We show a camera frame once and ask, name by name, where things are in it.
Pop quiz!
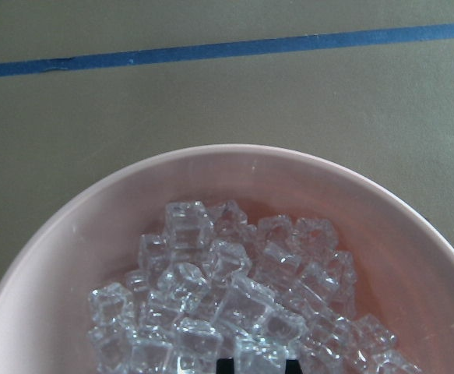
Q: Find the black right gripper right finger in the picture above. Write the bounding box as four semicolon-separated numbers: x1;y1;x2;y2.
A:
284;359;303;374

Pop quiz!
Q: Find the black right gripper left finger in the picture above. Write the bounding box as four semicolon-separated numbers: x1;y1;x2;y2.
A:
216;358;235;374

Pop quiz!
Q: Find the clear ice cubes pile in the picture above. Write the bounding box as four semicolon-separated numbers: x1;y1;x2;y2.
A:
88;201;418;373

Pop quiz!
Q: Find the pink bowl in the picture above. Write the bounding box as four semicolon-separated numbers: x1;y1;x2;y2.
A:
0;144;454;373

